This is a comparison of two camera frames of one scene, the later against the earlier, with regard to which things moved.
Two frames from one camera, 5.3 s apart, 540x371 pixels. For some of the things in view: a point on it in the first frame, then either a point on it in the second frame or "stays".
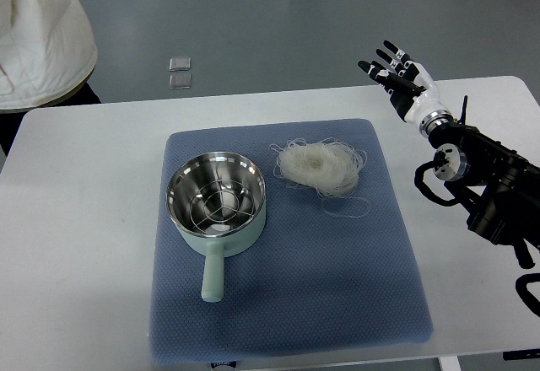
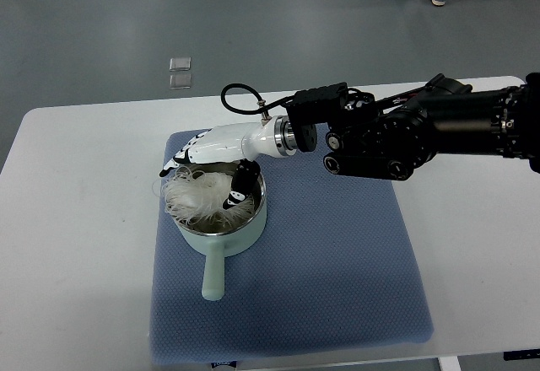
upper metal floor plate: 180,64 stays
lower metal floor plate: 180,80 stays
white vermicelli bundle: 328,168 to 198,196
